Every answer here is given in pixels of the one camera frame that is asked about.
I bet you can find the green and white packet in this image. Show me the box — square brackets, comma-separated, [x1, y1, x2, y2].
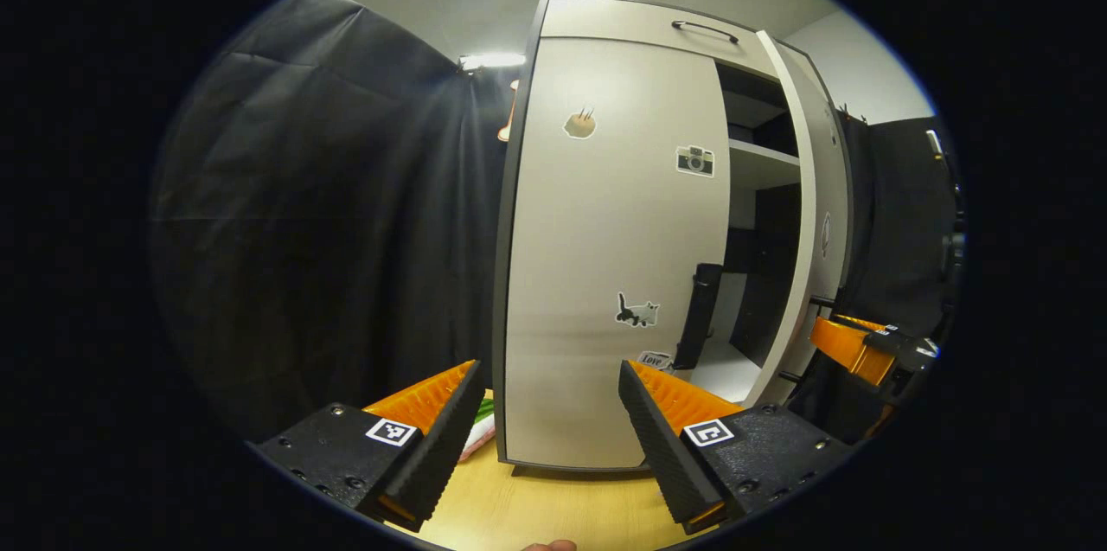
[458, 398, 497, 463]

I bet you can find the bright ceiling lamp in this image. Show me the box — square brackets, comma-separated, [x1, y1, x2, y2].
[458, 51, 527, 71]

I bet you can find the white cabinet shelf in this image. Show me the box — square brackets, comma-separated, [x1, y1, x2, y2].
[728, 139, 802, 190]
[690, 338, 764, 406]

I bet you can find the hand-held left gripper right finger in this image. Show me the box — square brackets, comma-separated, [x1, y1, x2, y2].
[617, 359, 857, 535]

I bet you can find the white cabinet top panel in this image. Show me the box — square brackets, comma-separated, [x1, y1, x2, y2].
[538, 0, 784, 81]

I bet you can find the white double-door shoe cabinet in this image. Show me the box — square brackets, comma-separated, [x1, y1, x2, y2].
[491, 0, 857, 478]

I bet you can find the black backdrop cloth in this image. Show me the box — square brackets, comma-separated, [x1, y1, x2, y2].
[796, 112, 963, 448]
[147, 0, 517, 445]

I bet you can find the white shoe cabinet door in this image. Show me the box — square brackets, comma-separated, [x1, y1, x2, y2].
[755, 29, 854, 410]
[504, 36, 733, 471]

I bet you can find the cabinet top panel handle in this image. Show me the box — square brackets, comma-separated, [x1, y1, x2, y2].
[671, 19, 742, 45]

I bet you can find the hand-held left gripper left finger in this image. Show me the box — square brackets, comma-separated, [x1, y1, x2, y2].
[249, 360, 487, 534]

